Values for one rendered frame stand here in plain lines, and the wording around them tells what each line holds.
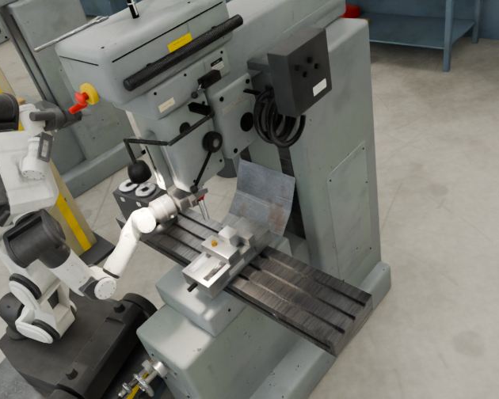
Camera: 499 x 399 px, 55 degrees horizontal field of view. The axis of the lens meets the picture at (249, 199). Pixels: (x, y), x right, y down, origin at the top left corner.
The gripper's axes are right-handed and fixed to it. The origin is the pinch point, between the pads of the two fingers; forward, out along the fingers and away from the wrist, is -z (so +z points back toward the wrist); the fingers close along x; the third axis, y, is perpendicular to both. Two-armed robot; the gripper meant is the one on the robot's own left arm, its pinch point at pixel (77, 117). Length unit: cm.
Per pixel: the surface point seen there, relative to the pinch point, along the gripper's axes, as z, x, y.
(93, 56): 52, 64, -4
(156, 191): -12.2, 15.6, -39.8
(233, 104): 4, 73, -23
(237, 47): 4, 81, -6
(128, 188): -10.2, 3.4, -34.3
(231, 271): 1, 47, -78
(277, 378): -38, 24, -142
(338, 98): -39, 95, -30
